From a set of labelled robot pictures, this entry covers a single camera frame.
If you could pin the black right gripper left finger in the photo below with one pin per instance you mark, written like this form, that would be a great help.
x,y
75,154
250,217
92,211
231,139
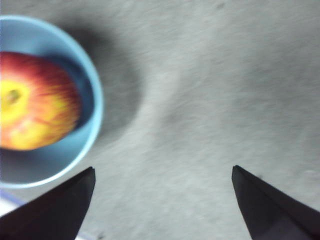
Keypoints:
x,y
55,212

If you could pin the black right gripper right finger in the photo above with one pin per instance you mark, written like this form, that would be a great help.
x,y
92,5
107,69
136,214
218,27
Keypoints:
x,y
270,212

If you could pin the blue ribbed bowl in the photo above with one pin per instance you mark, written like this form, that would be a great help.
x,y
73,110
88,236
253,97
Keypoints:
x,y
82,82

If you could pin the red yellow apple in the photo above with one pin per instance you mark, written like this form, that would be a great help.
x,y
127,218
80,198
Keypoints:
x,y
37,100

